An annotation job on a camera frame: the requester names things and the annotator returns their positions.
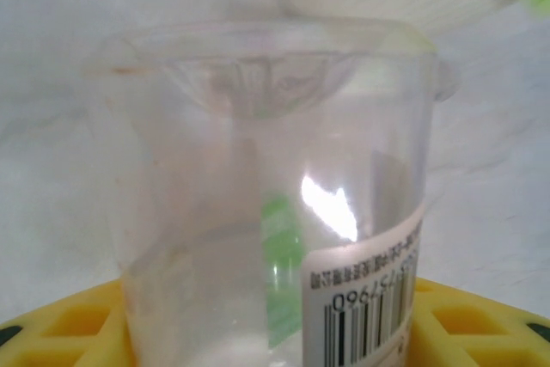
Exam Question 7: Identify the white green label bottle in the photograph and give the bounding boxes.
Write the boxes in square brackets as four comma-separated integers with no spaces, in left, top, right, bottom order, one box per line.
[83,18,456,367]

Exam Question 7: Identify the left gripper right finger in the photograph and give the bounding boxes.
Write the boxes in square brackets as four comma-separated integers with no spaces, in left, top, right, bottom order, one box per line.
[403,276,550,367]

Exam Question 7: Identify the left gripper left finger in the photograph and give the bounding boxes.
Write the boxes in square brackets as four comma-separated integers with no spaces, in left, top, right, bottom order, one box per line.
[0,280,138,367]

